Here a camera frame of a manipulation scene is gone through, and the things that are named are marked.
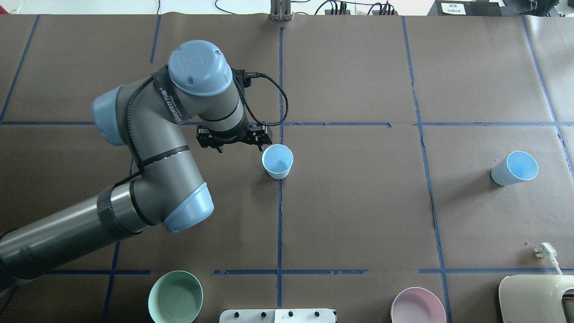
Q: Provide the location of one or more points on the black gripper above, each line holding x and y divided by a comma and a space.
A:
257, 136

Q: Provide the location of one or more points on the light blue cup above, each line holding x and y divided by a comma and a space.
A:
277, 160

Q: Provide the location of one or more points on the darker blue cup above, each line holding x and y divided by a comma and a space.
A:
517, 167

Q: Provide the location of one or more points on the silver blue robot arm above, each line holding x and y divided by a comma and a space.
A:
167, 187

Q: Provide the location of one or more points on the mint green bowl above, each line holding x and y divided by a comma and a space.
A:
176, 297

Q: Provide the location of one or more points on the pink bowl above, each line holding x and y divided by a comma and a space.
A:
417, 305

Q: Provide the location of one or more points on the black box with label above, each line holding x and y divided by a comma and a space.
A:
465, 8

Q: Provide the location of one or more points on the cream white toaster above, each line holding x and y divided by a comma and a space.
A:
536, 298

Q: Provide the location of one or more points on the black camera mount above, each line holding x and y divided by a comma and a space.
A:
242, 78

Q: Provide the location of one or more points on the aluminium frame post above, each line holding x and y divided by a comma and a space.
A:
280, 10

